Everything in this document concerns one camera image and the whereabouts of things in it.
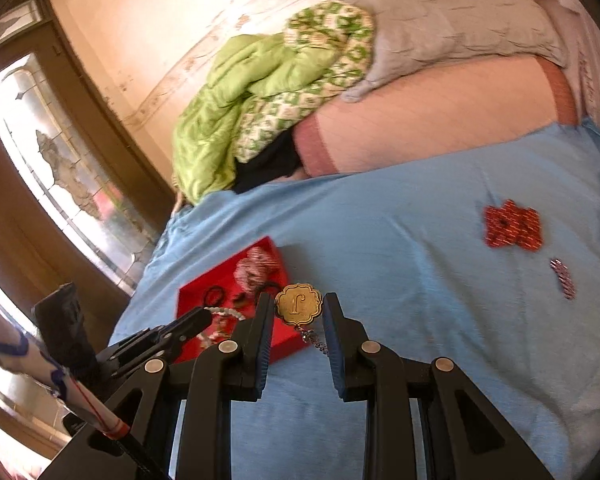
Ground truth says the gold black chain bracelet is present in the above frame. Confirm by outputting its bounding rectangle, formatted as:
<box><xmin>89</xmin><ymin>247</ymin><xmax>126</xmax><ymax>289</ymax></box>
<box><xmin>198</xmin><ymin>320</ymin><xmax>242</xmax><ymax>351</ymax></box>

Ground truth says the red white checked scrunchie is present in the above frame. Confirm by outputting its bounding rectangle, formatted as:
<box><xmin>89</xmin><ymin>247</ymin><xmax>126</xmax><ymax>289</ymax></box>
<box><xmin>234</xmin><ymin>247</ymin><xmax>279</xmax><ymax>297</ymax></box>

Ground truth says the gold scalloped letter pendant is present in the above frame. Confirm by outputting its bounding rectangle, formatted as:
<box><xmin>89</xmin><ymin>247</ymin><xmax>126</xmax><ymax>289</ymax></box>
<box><xmin>275</xmin><ymin>284</ymin><xmax>323</xmax><ymax>327</ymax></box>

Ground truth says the red shallow tray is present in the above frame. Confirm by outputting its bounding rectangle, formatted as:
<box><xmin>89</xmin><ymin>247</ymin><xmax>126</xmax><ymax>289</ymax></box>
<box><xmin>176</xmin><ymin>236</ymin><xmax>289</xmax><ymax>362</ymax></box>

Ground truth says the stained glass wooden door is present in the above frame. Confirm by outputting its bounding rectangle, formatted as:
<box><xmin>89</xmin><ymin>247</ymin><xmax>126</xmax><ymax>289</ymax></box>
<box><xmin>0</xmin><ymin>0</ymin><xmax>176</xmax><ymax>461</ymax></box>

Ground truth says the black garment under duvet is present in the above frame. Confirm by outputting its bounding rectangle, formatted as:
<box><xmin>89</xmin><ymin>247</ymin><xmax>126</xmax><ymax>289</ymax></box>
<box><xmin>232</xmin><ymin>131</ymin><xmax>301</xmax><ymax>194</ymax></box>

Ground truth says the light blue blanket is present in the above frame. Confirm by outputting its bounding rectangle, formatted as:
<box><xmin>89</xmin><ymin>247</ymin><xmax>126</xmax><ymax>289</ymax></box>
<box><xmin>112</xmin><ymin>122</ymin><xmax>600</xmax><ymax>479</ymax></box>

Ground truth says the small red striped hair clip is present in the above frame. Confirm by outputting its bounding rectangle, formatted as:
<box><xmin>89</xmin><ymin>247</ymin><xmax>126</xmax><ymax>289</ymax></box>
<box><xmin>550</xmin><ymin>258</ymin><xmax>577</xmax><ymax>300</ymax></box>

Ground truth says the red dotted scrunchie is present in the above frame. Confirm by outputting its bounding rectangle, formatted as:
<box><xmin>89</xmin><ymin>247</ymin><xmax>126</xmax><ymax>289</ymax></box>
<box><xmin>483</xmin><ymin>200</ymin><xmax>544</xmax><ymax>252</ymax></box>

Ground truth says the green quilted duvet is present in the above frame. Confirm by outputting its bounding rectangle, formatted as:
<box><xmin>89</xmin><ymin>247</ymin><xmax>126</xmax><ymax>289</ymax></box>
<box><xmin>172</xmin><ymin>0</ymin><xmax>375</xmax><ymax>205</ymax></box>

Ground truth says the pink bed sheet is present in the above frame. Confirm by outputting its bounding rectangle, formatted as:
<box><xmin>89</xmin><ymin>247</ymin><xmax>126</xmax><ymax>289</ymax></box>
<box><xmin>294</xmin><ymin>55</ymin><xmax>579</xmax><ymax>177</ymax></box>

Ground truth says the grey pillow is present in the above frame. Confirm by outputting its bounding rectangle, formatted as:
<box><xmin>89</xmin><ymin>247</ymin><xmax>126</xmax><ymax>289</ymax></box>
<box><xmin>340</xmin><ymin>0</ymin><xmax>567</xmax><ymax>102</ymax></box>

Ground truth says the striped floral pillow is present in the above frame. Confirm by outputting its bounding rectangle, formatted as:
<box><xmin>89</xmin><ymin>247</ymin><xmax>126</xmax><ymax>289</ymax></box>
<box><xmin>546</xmin><ymin>0</ymin><xmax>600</xmax><ymax>129</ymax></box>

